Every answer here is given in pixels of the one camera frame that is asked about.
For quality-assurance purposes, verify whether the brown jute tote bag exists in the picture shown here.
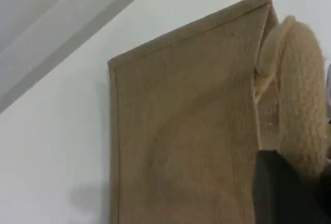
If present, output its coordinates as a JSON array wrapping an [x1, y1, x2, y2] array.
[[108, 0, 328, 224]]

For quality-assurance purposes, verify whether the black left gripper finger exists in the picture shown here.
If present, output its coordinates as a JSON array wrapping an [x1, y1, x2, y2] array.
[[253, 150, 320, 224], [317, 167, 331, 224]]

